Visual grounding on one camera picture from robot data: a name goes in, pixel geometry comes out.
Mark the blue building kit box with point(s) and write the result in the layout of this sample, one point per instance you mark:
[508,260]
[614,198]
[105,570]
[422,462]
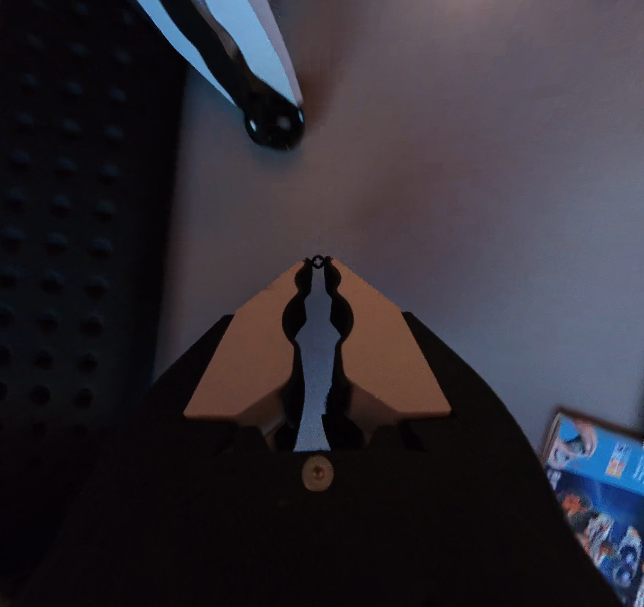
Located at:
[603,491]

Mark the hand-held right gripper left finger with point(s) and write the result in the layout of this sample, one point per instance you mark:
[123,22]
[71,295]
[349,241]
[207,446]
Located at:
[246,365]

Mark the small black connector peg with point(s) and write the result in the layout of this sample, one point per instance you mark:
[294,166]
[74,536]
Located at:
[318,261]

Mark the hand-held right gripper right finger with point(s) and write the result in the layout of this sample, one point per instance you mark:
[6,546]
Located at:
[392,365]

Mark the black pulley wheel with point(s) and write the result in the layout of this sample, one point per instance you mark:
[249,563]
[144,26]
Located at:
[274,124]

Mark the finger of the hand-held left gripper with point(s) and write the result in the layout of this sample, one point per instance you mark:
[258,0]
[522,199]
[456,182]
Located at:
[246,13]
[167,19]

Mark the black studded baseplate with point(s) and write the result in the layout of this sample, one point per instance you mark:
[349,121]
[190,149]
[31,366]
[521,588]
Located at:
[75,215]

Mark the grey desk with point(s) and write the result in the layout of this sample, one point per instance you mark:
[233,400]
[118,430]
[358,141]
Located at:
[453,164]

